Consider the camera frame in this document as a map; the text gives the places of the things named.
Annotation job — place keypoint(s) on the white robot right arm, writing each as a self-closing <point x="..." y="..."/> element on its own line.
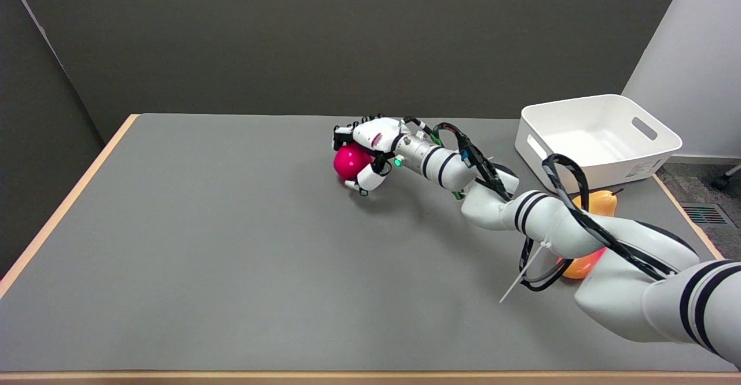
<point x="613" y="281"/>

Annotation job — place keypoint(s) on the yellow pear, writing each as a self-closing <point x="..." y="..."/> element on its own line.
<point x="602" y="202"/>

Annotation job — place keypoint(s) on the floor vent grille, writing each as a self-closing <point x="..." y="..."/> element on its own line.
<point x="707" y="215"/>

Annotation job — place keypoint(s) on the white plastic basket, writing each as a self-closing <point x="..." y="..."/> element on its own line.
<point x="602" y="136"/>

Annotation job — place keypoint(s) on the black chair base leg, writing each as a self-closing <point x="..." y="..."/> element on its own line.
<point x="726" y="179"/>

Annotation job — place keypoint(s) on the red pomegranate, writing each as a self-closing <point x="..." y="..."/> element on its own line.
<point x="350" y="162"/>

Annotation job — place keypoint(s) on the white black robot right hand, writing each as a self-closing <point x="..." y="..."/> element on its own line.
<point x="376" y="133"/>

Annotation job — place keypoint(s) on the white zip tie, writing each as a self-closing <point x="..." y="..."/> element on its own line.
<point x="521" y="275"/>

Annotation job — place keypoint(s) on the red yellow mango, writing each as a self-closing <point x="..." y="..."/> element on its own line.
<point x="579" y="266"/>

